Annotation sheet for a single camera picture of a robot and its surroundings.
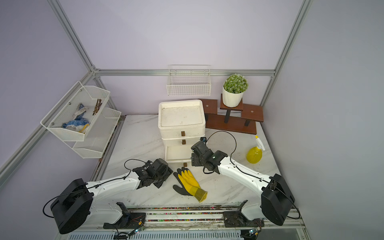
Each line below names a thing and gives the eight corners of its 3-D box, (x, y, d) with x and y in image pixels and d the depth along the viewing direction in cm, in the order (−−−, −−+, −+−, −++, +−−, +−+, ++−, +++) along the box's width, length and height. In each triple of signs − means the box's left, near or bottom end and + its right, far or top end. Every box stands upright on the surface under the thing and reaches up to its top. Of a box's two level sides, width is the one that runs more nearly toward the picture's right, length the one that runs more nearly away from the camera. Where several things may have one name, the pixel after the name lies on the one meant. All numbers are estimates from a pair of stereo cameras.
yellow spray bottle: (252, 166, 95) (262, 151, 81) (242, 154, 101) (250, 138, 86) (258, 162, 97) (269, 147, 82) (248, 151, 102) (257, 135, 88)
